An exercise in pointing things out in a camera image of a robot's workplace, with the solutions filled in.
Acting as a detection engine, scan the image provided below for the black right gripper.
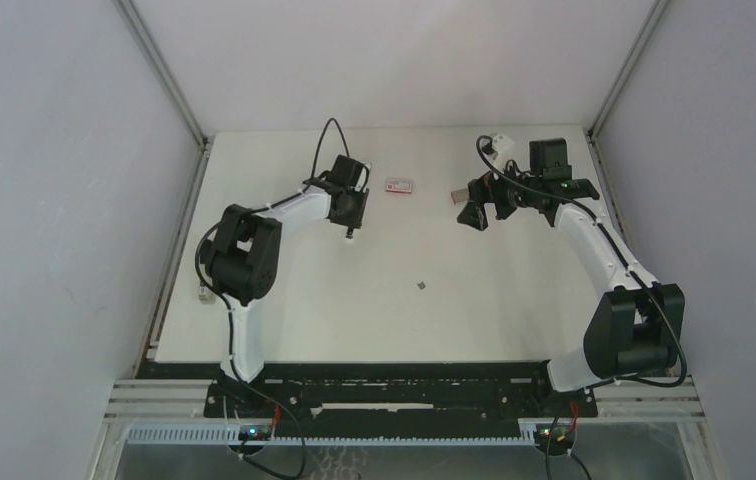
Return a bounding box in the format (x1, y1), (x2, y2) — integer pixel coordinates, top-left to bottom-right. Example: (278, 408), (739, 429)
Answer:
(457, 156), (540, 231)

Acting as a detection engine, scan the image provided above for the black and grey large stapler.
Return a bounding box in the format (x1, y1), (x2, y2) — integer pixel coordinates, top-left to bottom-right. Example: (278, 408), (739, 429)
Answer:
(198, 282), (216, 304)

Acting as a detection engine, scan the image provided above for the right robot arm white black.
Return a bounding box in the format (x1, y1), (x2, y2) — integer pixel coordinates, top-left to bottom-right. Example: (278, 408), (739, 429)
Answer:
(457, 134), (689, 416)

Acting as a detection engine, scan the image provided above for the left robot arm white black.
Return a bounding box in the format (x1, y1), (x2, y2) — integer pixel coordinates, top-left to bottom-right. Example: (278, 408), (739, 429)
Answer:
(195, 155), (371, 417)

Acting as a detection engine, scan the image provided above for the open grey staple box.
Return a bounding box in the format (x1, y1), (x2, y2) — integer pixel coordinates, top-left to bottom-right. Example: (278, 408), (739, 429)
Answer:
(450, 189), (469, 204)

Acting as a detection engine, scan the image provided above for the red white staple box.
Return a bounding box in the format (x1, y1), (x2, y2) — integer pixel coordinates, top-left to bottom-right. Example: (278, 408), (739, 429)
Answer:
(385, 178), (413, 194)

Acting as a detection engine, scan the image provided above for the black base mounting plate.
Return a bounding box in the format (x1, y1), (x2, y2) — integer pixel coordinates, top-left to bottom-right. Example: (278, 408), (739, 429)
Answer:
(136, 362), (603, 440)

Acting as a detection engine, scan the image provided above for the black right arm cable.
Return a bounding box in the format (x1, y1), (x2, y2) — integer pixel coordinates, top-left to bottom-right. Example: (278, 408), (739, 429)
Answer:
(475, 135), (689, 389)

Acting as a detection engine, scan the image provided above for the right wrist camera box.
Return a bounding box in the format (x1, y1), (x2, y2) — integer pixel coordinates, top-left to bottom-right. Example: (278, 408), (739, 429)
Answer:
(486, 133), (515, 170)

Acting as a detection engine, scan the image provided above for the aluminium frame corner post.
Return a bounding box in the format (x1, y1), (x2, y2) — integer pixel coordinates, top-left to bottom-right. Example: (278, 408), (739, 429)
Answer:
(112, 0), (208, 150)

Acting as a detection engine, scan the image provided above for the white cable duct strip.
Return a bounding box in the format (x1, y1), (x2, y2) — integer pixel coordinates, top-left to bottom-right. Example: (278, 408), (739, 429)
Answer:
(126, 424), (538, 446)

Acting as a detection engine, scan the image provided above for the right aluminium frame post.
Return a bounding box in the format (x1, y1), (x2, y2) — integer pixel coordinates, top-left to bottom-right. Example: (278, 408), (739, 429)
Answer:
(587, 0), (672, 143)

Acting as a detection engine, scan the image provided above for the aluminium front rail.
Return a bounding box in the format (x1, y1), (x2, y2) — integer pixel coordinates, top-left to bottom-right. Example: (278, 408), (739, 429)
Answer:
(104, 379), (705, 423)

